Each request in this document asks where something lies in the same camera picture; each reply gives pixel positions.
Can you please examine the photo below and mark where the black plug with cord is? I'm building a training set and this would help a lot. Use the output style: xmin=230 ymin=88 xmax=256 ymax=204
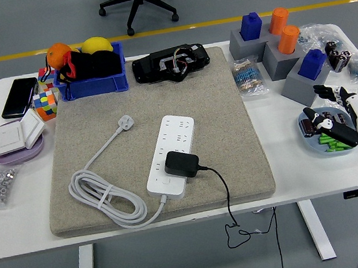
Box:
xmin=162 ymin=139 xmax=286 ymax=268

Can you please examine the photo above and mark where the white power strip with cable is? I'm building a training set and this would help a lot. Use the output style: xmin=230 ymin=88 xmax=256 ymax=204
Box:
xmin=60 ymin=106 xmax=207 ymax=236

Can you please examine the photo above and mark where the light blue dish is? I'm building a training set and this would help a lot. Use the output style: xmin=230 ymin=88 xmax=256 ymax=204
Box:
xmin=296 ymin=103 xmax=358 ymax=161

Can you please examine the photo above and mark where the black capacitor bundle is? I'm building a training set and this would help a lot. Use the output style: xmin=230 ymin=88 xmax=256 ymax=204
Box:
xmin=324 ymin=39 xmax=355 ymax=75

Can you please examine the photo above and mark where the grey socket block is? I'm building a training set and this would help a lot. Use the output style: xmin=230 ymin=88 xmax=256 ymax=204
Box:
xmin=259 ymin=35 xmax=307 ymax=84
xmin=277 ymin=55 xmax=336 ymax=111
xmin=226 ymin=23 xmax=277 ymax=66

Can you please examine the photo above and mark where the blue square peg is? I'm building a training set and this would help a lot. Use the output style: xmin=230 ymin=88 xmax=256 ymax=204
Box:
xmin=237 ymin=11 xmax=265 ymax=43
xmin=295 ymin=47 xmax=330 ymax=83

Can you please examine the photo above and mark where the orange cylinder peg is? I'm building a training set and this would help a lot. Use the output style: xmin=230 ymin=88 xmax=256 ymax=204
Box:
xmin=266 ymin=6 xmax=292 ymax=37
xmin=275 ymin=24 xmax=304 ymax=56

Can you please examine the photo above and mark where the clear bag of resistors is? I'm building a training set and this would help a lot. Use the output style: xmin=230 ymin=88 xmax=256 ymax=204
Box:
xmin=230 ymin=55 xmax=272 ymax=101

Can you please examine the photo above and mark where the grey-brown mat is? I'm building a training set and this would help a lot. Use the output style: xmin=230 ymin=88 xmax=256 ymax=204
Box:
xmin=30 ymin=41 xmax=280 ymax=241

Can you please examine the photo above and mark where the black open electronic device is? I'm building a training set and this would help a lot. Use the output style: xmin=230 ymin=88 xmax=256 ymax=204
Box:
xmin=130 ymin=41 xmax=214 ymax=88

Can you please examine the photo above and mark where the black office chair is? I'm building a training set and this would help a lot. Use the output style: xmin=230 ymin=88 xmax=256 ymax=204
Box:
xmin=97 ymin=0 xmax=182 ymax=40

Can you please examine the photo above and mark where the blue plastic bin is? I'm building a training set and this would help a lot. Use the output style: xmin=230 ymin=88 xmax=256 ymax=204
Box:
xmin=49 ymin=41 xmax=131 ymax=103

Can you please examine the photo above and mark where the yellow lemon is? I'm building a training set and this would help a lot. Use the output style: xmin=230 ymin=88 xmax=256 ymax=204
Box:
xmin=80 ymin=34 xmax=114 ymax=57

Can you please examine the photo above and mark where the orange fruit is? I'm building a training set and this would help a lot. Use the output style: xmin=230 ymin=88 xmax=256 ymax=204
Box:
xmin=45 ymin=42 xmax=75 ymax=71

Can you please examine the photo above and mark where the colourful puzzle cube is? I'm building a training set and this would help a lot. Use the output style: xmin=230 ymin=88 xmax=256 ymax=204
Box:
xmin=32 ymin=90 xmax=61 ymax=123
xmin=36 ymin=66 xmax=61 ymax=96

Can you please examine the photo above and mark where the black smartphone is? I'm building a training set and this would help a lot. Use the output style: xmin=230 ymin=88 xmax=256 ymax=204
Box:
xmin=0 ymin=75 xmax=43 ymax=119

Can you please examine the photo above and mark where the purple tray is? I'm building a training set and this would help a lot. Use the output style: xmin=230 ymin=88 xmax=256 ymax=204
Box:
xmin=0 ymin=116 xmax=50 ymax=167

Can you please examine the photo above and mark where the white wall switch panel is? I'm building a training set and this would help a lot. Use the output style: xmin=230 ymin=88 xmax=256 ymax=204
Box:
xmin=0 ymin=122 xmax=28 ymax=156
xmin=18 ymin=107 xmax=49 ymax=151

